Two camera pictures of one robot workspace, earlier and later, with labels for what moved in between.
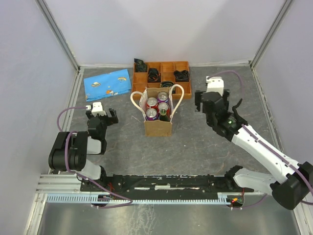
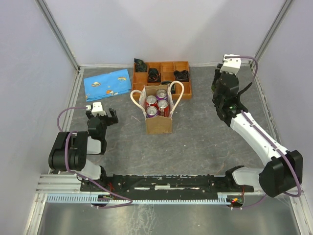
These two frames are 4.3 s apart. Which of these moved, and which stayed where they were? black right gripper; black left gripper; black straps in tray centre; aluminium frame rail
Moved: black right gripper
Stayed: aluminium frame rail; black straps in tray centre; black left gripper
